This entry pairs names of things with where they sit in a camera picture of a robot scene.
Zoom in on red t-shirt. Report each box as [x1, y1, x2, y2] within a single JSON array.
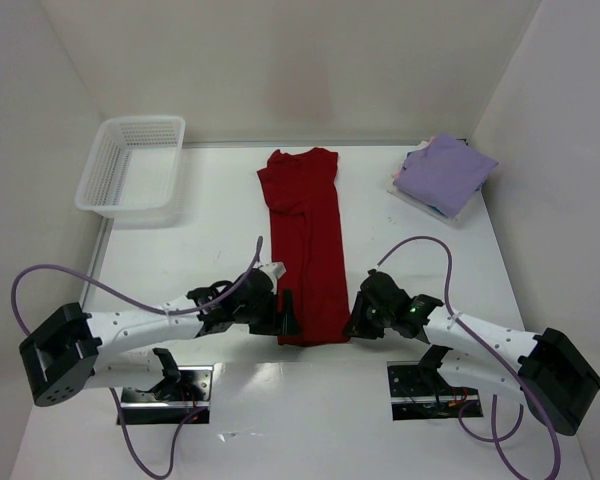
[[257, 147, 350, 347]]

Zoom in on folded purple t-shirt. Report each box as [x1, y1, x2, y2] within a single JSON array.
[[396, 132, 500, 217]]

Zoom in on white plastic laundry basket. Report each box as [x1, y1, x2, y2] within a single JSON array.
[[74, 115, 186, 224]]

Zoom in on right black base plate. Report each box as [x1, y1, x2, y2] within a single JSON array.
[[387, 362, 483, 421]]

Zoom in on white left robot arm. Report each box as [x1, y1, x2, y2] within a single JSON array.
[[19, 262, 349, 407]]

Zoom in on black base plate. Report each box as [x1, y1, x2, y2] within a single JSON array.
[[120, 365, 214, 425], [387, 362, 483, 421]]

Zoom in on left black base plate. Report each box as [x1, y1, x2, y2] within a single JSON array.
[[120, 365, 214, 425]]

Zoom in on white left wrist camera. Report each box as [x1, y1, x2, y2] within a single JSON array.
[[260, 262, 286, 279]]

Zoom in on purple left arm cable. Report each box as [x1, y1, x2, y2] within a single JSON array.
[[10, 236, 266, 479]]

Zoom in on folded shirts under purple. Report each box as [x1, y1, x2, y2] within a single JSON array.
[[387, 139, 486, 225]]

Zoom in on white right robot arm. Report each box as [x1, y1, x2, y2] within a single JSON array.
[[344, 270, 600, 436]]

